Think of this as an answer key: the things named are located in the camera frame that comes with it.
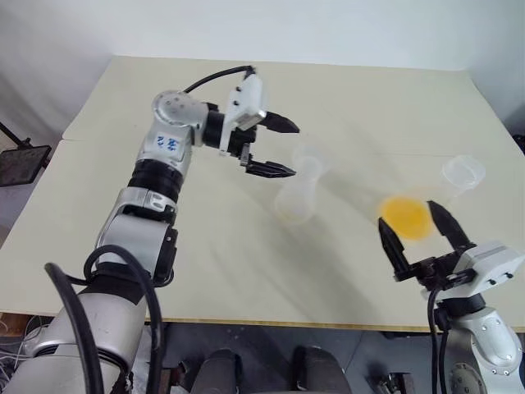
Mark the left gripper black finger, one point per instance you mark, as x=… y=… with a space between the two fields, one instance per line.
x=283 y=123
x=270 y=168

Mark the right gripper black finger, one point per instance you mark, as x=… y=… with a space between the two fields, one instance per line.
x=449 y=225
x=393 y=246

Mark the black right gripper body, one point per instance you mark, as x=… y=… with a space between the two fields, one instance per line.
x=439 y=271

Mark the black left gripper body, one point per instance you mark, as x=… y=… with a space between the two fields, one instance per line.
x=243 y=139

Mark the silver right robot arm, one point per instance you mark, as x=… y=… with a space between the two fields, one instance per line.
x=488 y=336

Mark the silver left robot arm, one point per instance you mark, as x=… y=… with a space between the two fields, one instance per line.
x=164 y=143

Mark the beaker with orange liquid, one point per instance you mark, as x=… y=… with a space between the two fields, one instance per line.
x=406 y=217

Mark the translucent plastic flask bottle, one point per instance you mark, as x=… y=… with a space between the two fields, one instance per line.
x=296 y=193

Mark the clear empty cup far right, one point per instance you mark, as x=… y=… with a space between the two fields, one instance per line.
x=463 y=172

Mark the dark rounded shape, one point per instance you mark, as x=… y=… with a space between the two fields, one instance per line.
x=316 y=369
x=217 y=373

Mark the black metal stand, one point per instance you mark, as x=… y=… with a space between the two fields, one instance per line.
x=20 y=162

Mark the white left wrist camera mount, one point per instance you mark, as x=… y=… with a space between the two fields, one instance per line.
x=246 y=98

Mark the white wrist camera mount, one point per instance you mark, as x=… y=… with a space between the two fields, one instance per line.
x=492 y=262
x=246 y=98

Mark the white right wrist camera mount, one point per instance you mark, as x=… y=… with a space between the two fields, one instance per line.
x=492 y=262

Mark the grey metal bracket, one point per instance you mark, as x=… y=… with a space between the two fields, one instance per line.
x=393 y=383

